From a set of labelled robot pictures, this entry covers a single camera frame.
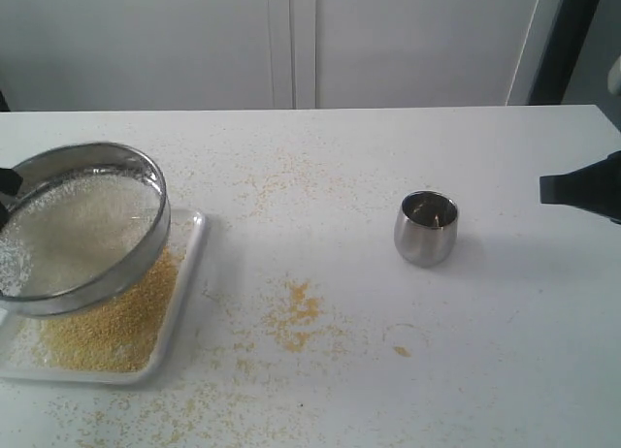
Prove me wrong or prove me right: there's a white chair part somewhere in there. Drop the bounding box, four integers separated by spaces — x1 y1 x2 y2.
607 56 621 96

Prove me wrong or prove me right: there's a stainless steel cup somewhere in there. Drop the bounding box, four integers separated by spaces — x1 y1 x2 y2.
393 191 459 268

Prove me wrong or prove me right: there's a round steel mesh sieve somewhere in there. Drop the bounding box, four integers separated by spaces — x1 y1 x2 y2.
1 142 171 318

